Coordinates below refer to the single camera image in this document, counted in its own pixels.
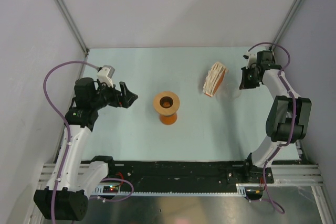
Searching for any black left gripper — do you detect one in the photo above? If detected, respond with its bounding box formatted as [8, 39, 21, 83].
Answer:
[91, 79, 137, 110]

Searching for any orange carafe with wooden collar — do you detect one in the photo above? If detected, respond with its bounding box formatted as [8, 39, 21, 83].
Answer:
[153, 91, 180, 125]

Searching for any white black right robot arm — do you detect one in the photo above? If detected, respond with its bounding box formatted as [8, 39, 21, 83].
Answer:
[239, 50, 312, 183]

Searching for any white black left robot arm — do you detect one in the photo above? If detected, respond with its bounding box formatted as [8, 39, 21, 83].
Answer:
[34, 77, 138, 222]

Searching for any orange coffee filter package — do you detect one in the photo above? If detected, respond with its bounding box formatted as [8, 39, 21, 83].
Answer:
[203, 61, 228, 97]

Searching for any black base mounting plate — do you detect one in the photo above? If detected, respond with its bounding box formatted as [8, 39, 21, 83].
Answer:
[81, 159, 275, 193]

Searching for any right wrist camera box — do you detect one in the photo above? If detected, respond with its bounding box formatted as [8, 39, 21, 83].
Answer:
[243, 51, 257, 69]

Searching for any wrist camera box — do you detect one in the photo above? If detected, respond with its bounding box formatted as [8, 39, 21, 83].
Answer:
[243, 51, 257, 69]
[97, 65, 115, 88]

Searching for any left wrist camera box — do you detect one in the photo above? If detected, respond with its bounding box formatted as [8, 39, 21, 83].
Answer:
[97, 65, 115, 88]

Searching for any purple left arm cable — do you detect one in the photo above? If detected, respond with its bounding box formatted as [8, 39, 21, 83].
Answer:
[43, 60, 134, 224]

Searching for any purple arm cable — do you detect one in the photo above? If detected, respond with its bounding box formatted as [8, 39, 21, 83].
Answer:
[248, 41, 299, 214]
[43, 60, 134, 224]

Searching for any right grey frame post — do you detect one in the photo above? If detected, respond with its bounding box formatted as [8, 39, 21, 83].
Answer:
[272, 0, 305, 44]

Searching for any white slotted cable duct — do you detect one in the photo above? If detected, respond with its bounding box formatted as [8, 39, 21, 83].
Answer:
[91, 185, 246, 197]

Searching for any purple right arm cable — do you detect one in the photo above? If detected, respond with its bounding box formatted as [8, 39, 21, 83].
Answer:
[248, 41, 299, 214]

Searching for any grey aluminium frame rail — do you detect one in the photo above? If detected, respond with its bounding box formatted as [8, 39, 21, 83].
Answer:
[54, 0, 89, 57]

